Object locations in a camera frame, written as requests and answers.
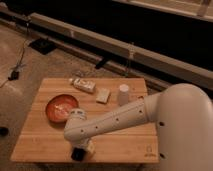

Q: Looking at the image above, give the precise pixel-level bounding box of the black rectangular eraser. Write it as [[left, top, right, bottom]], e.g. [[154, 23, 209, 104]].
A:
[[71, 148, 85, 161]]

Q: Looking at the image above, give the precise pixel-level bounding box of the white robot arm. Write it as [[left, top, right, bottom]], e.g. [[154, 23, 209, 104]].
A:
[[64, 84, 213, 171]]

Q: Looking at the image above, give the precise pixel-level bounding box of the white sponge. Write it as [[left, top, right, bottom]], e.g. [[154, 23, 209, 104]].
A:
[[96, 88, 110, 104]]

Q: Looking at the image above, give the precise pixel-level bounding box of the white plastic cup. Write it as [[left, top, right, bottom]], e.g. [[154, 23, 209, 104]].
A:
[[117, 84, 129, 106]]

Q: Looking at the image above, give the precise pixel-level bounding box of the white tube bottle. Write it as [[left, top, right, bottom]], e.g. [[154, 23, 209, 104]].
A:
[[69, 78, 96, 93]]

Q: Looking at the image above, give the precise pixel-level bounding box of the orange bowl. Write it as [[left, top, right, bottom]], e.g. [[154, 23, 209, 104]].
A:
[[45, 94, 79, 123]]

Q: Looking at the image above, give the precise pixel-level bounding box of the black floor plate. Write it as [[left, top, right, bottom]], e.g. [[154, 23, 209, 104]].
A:
[[29, 38, 56, 55]]

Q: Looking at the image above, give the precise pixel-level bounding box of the wooden folding table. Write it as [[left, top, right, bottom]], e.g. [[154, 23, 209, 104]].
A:
[[11, 78, 158, 166]]

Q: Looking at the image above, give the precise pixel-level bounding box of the dark object at left edge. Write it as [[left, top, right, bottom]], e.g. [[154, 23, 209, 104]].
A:
[[0, 127, 9, 136]]

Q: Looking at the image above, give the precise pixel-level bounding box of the black bracket on floor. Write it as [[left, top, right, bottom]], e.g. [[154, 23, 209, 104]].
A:
[[95, 58, 109, 69]]

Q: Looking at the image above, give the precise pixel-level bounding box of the long beige wall rail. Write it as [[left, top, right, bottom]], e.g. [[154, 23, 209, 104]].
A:
[[0, 3, 213, 90]]

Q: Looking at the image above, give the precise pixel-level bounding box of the black cable with plug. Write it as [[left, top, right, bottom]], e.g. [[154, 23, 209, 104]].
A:
[[7, 19, 32, 82]]

